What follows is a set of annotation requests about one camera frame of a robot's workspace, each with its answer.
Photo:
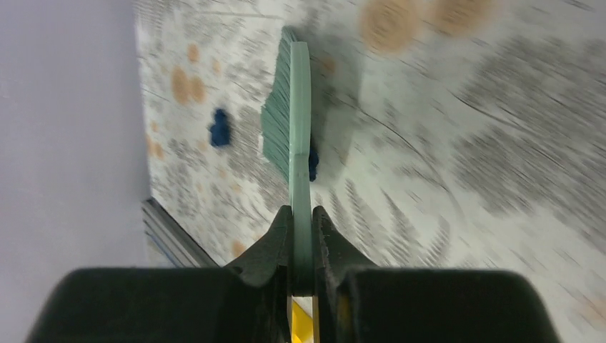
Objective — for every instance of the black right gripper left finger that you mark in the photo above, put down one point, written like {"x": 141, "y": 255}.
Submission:
{"x": 247, "y": 300}

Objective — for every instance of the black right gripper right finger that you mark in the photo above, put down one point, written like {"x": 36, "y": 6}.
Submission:
{"x": 357, "y": 301}

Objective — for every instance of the green hand brush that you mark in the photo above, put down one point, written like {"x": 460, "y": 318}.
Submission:
{"x": 286, "y": 119}

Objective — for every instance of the yellow owl paper scrap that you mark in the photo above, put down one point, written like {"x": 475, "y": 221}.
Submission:
{"x": 302, "y": 325}

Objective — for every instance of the dark blue scrap near bucket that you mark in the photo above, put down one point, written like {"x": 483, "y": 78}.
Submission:
{"x": 313, "y": 162}

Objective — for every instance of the dark blue scrap left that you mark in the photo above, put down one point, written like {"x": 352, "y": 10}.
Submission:
{"x": 220, "y": 131}

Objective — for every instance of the floral table mat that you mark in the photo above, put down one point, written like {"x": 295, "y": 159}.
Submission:
{"x": 450, "y": 133}

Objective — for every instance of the aluminium frame post left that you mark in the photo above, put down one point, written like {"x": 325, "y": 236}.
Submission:
{"x": 168, "y": 242}

